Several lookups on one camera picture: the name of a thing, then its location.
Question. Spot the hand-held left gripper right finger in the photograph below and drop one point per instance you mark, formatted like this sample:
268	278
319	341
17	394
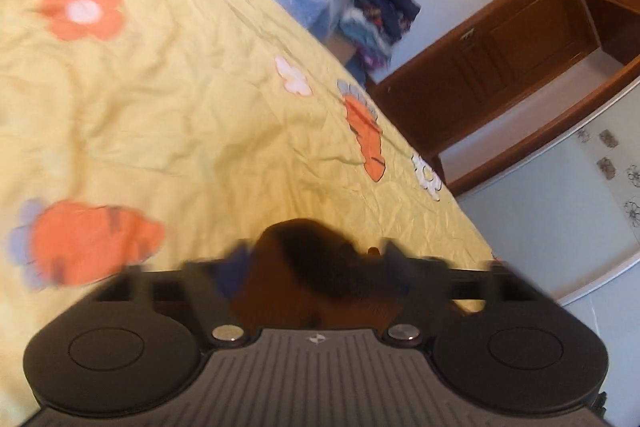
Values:
400	277

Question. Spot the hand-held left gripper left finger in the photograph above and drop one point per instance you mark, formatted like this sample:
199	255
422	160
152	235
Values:
232	277

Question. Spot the brown knit sweater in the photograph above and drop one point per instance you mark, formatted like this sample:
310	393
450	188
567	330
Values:
310	272

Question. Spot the white wardrobe with flower decals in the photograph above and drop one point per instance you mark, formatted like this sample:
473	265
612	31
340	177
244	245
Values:
550	217

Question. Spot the yellow floral bedsheet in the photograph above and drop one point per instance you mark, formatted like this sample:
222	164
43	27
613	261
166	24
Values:
175	107

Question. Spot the brown wooden door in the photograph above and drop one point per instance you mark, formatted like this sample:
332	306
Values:
500	52

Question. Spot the brown wooden door frame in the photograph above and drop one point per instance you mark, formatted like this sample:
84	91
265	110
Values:
615	12

